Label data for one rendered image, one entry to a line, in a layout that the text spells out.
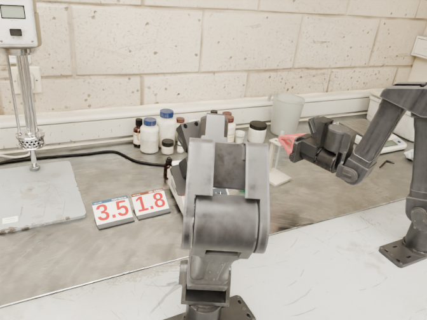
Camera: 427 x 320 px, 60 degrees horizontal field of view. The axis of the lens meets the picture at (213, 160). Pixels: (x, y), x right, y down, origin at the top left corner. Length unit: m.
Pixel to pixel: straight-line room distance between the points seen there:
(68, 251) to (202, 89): 0.83
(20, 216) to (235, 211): 0.71
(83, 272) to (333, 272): 0.55
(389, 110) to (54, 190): 0.87
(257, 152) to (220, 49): 1.07
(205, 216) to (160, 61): 1.03
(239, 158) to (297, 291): 0.46
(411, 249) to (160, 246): 0.62
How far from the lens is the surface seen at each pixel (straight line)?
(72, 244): 0.92
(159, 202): 1.01
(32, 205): 1.05
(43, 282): 0.85
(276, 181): 1.19
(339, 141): 1.02
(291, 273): 0.88
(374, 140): 0.99
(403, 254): 1.05
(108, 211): 0.97
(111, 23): 1.31
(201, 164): 0.40
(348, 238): 1.04
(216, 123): 0.71
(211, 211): 0.39
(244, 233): 0.39
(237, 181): 0.45
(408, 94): 0.92
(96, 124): 1.34
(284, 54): 1.63
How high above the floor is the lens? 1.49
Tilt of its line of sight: 27 degrees down
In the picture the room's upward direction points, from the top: 6 degrees clockwise
